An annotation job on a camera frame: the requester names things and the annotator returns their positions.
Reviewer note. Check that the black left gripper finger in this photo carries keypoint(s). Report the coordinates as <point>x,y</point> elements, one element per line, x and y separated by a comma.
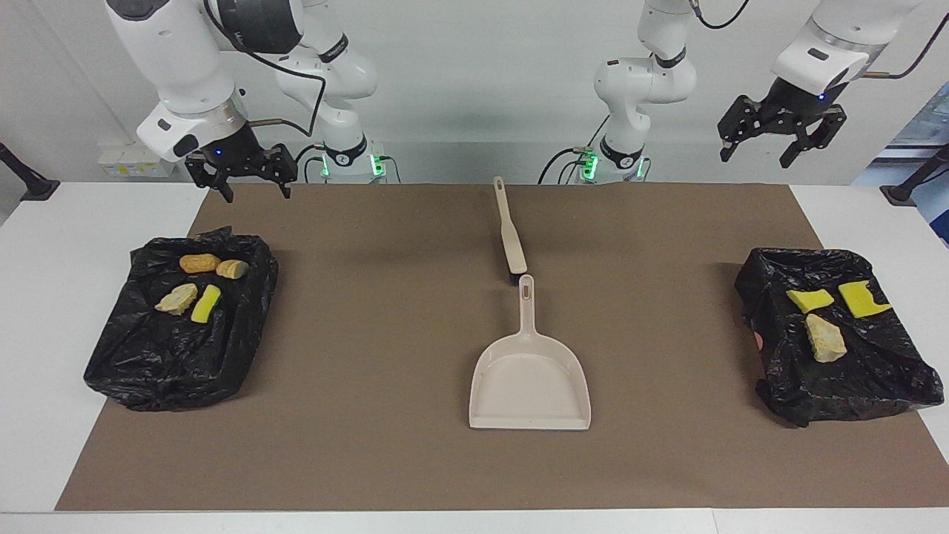
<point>741,119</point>
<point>819,130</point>

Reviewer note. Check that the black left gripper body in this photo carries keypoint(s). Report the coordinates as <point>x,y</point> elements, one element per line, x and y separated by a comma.
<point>799,100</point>

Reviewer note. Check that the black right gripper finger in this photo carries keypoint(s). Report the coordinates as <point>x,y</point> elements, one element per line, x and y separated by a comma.
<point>283,167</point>
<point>207,174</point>

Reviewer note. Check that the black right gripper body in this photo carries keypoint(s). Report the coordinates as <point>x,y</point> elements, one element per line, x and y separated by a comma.
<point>237,152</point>

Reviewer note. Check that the brown bread roll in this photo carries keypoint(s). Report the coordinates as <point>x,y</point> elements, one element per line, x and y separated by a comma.
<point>199,263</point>

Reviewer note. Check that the pale cut bread chunk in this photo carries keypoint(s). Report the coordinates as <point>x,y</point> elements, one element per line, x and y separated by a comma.
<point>233,269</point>

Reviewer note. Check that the pale crusty bread chunk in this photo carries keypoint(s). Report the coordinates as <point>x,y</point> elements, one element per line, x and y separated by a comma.
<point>176,300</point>

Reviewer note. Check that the green and yellow sponge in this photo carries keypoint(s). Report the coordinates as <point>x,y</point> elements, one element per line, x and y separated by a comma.
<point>206,304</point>

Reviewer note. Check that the small yellow sponge piece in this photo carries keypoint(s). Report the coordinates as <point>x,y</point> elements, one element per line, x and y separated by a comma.
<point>810,300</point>

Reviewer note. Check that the notched yellow sponge piece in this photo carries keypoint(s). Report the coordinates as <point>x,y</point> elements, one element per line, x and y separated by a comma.
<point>860,298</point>

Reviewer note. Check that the striped croissant bread piece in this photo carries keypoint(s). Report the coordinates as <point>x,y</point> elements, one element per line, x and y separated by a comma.
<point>824,337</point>

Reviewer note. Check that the beige hand brush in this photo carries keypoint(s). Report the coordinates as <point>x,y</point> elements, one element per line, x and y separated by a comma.
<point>511,237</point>

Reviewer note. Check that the beige plastic dustpan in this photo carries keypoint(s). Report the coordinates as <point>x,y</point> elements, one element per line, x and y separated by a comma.
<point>530,386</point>

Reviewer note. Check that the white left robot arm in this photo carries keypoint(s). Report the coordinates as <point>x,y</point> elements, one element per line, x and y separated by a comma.
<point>645,81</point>

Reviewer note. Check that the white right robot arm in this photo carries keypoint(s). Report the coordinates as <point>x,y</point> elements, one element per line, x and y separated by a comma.
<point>178,67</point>

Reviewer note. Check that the black bag lined bin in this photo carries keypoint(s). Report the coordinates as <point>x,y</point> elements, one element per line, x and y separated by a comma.
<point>875,378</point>
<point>148,363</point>

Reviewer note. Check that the black stand foot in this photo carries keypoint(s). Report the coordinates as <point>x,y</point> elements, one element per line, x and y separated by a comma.
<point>901,194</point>
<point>33,185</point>

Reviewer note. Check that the blue glass partition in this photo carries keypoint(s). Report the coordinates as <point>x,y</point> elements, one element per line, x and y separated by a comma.
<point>930,126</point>

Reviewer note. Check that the brown table mat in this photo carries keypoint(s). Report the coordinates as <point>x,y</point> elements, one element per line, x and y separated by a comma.
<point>296,445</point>

